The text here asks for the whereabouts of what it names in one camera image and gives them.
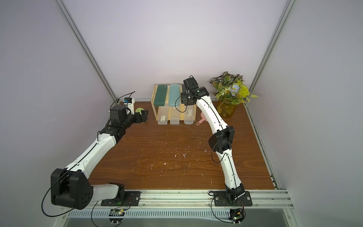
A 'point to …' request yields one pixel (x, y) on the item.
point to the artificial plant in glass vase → (231, 90)
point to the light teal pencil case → (174, 94)
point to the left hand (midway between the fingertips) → (143, 109)
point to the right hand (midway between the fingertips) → (189, 94)
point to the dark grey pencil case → (183, 89)
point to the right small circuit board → (237, 215)
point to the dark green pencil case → (160, 95)
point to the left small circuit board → (116, 215)
